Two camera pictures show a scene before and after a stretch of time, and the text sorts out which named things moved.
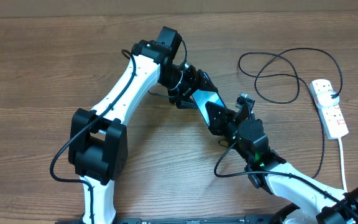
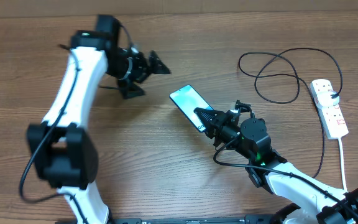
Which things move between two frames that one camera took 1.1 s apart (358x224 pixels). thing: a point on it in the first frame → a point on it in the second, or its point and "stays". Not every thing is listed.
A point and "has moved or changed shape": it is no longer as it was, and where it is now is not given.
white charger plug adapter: x=325 y=100 stays
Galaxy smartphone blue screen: x=202 y=96 has moved or changed shape
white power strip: x=332 y=117 stays
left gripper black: x=197 y=79 → x=154 y=65
